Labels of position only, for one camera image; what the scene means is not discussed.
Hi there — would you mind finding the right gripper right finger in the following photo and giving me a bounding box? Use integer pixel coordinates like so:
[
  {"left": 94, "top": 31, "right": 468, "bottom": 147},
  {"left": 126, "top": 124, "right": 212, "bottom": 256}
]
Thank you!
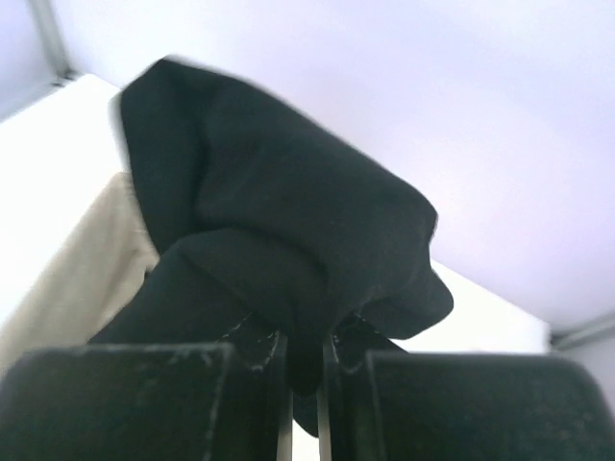
[{"left": 321, "top": 316, "right": 614, "bottom": 461}]

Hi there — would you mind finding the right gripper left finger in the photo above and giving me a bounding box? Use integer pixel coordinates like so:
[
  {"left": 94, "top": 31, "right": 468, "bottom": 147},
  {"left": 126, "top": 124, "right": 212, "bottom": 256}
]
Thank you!
[{"left": 1, "top": 318, "right": 288, "bottom": 460}]

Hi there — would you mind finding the black t shirt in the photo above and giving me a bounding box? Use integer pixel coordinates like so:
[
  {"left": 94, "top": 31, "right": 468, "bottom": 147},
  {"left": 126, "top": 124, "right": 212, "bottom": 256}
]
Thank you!
[{"left": 93, "top": 58, "right": 454, "bottom": 435}]

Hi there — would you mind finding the wicker basket with liner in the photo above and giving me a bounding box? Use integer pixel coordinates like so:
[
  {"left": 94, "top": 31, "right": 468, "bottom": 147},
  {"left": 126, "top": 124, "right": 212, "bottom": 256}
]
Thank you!
[{"left": 1, "top": 97, "right": 159, "bottom": 370}]

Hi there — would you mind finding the right aluminium frame post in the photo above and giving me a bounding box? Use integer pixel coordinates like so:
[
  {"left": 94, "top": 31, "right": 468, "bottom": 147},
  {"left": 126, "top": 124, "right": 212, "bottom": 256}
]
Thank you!
[{"left": 551, "top": 313, "right": 614, "bottom": 352}]

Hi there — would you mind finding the aluminium frame post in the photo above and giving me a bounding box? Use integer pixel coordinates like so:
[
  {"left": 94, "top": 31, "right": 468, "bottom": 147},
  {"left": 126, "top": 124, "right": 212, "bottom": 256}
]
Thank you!
[
  {"left": 551, "top": 313, "right": 614, "bottom": 352},
  {"left": 28, "top": 0, "right": 78, "bottom": 86}
]

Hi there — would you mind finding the left aluminium frame post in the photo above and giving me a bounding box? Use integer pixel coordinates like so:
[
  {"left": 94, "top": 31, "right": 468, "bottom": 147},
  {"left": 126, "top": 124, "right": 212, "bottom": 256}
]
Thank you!
[{"left": 28, "top": 0, "right": 78, "bottom": 86}]

